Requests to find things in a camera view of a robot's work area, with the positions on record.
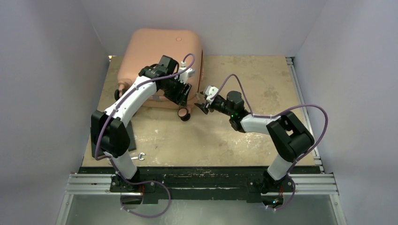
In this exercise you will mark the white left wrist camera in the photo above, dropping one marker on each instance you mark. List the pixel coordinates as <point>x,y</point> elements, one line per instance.
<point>185,72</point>

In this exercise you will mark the pink suitcase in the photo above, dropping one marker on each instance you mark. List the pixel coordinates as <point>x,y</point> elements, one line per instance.
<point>146,48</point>

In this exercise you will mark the black flat notebook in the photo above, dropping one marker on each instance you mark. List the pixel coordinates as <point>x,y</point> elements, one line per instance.
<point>130,132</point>

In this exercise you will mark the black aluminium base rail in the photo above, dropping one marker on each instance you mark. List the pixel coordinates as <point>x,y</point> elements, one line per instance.
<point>243,183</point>

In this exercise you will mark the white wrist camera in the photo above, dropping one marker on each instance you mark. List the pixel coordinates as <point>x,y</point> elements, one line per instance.
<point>185,72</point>
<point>210,93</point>

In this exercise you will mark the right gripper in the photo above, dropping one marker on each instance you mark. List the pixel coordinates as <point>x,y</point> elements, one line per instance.
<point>203,107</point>

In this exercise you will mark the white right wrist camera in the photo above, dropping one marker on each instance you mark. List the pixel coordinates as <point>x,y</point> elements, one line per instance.
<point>210,93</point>

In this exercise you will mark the silver wrench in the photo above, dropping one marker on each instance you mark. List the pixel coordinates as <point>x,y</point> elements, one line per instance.
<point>139,156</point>

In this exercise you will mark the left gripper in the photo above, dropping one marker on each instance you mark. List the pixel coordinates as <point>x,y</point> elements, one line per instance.
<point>176,98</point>

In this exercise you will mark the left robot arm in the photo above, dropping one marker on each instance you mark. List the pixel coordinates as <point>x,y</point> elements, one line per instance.
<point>109,127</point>

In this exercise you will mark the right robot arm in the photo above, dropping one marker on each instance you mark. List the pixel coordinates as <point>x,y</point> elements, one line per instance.
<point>288,134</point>

